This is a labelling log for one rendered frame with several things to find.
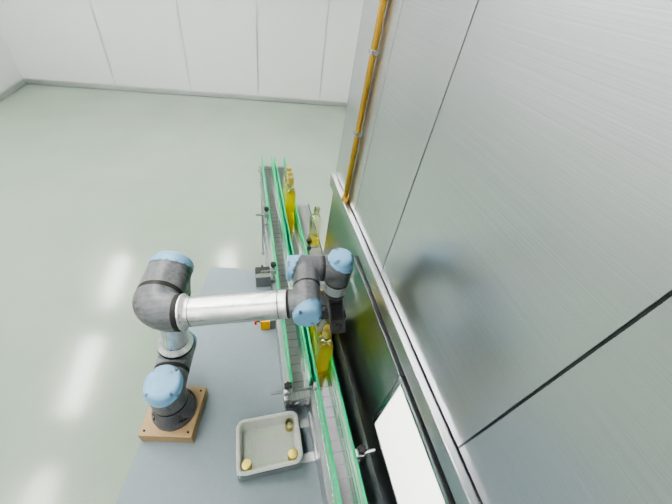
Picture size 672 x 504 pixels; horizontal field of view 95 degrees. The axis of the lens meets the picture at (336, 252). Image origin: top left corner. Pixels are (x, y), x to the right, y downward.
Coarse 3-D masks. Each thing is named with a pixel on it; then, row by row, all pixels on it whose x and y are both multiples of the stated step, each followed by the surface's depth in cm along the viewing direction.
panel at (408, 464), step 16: (400, 400) 85; (384, 416) 97; (400, 416) 85; (384, 432) 97; (400, 432) 86; (416, 432) 77; (384, 448) 98; (400, 448) 87; (416, 448) 78; (400, 464) 87; (416, 464) 78; (400, 480) 88; (416, 480) 79; (432, 480) 71; (400, 496) 88; (416, 496) 79; (432, 496) 71
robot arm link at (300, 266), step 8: (288, 256) 89; (296, 256) 88; (304, 256) 89; (312, 256) 89; (320, 256) 90; (288, 264) 87; (296, 264) 87; (304, 264) 86; (312, 264) 87; (320, 264) 88; (288, 272) 86; (296, 272) 85; (304, 272) 84; (312, 272) 85; (320, 272) 88; (296, 280) 83; (320, 280) 90
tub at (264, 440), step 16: (272, 416) 116; (288, 416) 119; (240, 432) 113; (256, 432) 118; (272, 432) 119; (288, 432) 119; (240, 448) 109; (256, 448) 114; (272, 448) 115; (288, 448) 116; (240, 464) 105; (256, 464) 111; (272, 464) 111; (288, 464) 106
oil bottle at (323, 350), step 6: (318, 336) 117; (318, 342) 115; (324, 342) 114; (330, 342) 114; (318, 348) 115; (324, 348) 114; (330, 348) 115; (318, 354) 117; (324, 354) 117; (330, 354) 118; (318, 360) 119; (324, 360) 121; (318, 366) 123; (324, 366) 124
